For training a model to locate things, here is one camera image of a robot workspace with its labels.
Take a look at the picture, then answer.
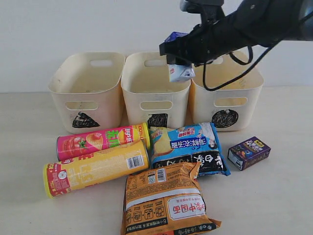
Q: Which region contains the yellow chips can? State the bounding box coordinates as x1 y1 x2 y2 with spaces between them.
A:
43 141 149 198

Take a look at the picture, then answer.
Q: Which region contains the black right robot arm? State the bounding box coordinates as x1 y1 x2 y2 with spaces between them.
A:
159 0 313 66

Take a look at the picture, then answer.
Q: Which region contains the orange noodle packet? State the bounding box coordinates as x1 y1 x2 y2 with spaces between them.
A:
120 162 221 235

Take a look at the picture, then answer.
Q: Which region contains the right cream plastic bin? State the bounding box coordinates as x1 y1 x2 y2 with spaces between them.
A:
188 55 264 131

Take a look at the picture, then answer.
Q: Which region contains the left cream plastic bin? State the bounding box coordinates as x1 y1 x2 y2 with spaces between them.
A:
48 52 125 134

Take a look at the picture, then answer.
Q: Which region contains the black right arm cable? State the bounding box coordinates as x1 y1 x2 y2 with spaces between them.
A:
194 36 282 92

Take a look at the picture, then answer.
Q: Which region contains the middle cream plastic bin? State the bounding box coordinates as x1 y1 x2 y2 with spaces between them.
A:
121 52 191 129

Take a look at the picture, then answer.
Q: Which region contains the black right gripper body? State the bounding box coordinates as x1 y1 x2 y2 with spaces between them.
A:
186 21 235 65

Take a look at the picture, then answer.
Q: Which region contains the cream plastic bin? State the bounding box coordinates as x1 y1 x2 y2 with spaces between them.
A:
121 52 191 129
48 52 125 134
188 55 264 131

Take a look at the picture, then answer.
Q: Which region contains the blue noodle packet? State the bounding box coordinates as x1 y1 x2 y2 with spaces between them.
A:
150 122 230 176

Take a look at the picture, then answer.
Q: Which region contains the white blue milk carton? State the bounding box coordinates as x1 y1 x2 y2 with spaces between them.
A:
164 31 195 82

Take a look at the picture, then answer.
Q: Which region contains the pink chips can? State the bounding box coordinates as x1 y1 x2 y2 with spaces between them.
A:
56 123 150 161

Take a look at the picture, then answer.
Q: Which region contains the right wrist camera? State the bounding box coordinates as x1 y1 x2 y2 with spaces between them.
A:
179 0 225 24

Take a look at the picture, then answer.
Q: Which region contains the purple small box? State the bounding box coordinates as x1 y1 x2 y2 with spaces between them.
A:
227 137 271 171

